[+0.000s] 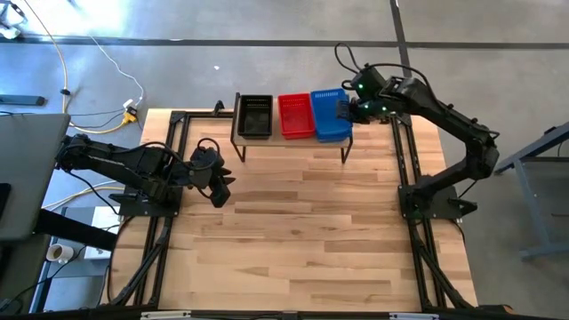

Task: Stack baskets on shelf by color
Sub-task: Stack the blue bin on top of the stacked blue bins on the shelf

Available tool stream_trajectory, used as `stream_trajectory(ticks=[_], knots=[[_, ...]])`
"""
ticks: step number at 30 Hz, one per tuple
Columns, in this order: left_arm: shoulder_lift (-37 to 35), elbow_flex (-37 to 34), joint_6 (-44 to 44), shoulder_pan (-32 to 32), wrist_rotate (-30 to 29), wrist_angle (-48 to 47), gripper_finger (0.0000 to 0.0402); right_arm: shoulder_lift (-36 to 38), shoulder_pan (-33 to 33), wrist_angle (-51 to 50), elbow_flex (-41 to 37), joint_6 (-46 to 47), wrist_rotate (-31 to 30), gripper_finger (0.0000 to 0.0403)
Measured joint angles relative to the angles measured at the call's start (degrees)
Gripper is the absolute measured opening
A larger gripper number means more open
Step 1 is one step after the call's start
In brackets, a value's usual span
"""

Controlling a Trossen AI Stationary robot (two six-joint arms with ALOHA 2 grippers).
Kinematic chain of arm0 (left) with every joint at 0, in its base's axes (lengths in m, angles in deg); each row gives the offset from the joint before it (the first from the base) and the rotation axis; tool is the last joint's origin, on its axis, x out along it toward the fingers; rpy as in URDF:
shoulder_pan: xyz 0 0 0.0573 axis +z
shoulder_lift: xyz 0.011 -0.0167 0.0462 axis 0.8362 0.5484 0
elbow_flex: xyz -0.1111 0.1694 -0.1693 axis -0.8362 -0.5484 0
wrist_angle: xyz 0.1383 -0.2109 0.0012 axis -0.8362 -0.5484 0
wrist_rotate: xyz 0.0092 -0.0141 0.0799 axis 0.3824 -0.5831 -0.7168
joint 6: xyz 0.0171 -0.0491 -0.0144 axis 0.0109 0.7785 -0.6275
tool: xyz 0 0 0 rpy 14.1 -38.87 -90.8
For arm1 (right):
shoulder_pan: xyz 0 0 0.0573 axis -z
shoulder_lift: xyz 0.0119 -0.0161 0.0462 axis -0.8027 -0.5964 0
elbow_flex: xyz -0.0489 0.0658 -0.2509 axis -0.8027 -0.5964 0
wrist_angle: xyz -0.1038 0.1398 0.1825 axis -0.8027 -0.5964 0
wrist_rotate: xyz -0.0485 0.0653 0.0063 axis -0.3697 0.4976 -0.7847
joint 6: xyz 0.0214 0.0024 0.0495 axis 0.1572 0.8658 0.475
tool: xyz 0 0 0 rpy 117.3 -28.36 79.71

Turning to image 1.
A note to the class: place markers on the red plastic basket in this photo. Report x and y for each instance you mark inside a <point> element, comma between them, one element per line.
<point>295,116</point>

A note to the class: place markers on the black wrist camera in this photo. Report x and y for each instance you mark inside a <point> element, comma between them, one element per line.
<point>221,195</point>
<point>368,82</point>

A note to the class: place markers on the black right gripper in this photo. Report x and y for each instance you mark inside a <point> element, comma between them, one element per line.
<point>375,113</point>

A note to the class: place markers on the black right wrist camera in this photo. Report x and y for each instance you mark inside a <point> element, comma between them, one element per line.
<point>368,82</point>

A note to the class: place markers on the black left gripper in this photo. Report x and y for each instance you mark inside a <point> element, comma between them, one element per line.
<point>206,169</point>

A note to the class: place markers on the blue plastic basket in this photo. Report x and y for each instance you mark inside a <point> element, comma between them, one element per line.
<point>326,120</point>

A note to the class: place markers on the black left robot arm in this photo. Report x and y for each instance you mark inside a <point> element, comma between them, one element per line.
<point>124,162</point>

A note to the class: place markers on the white floor object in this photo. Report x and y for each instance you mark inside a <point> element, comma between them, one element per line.
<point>10,31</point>

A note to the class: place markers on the white power plug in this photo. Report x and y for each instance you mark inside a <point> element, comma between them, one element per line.
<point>128,103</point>

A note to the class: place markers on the wooden shelf with black legs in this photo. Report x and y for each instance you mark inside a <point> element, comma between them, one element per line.
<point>293,142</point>

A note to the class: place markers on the white label strip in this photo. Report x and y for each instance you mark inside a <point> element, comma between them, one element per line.
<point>166,315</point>
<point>413,316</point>

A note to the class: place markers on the blue-grey metal table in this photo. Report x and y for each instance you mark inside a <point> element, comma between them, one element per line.
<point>529,209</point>

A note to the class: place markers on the black plastic basket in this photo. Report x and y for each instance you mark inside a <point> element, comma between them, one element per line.
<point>254,117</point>

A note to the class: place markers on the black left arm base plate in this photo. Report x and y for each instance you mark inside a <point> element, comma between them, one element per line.
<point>133,210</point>

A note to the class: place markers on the black desk leg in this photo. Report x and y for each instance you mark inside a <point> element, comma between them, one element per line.
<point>75,229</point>

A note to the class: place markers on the black aluminium table frame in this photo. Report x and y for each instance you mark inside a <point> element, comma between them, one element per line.
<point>162,224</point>

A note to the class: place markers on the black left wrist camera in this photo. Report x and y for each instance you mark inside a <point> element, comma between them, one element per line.
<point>221,195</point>

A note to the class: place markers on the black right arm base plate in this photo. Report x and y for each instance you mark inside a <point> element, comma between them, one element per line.
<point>449,197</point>

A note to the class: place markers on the grey flat bar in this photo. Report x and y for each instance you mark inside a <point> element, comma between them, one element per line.
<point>22,100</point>

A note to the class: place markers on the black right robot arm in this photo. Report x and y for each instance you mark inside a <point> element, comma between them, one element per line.
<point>444,115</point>

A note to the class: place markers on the white box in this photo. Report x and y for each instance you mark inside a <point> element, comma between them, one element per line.
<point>106,218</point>

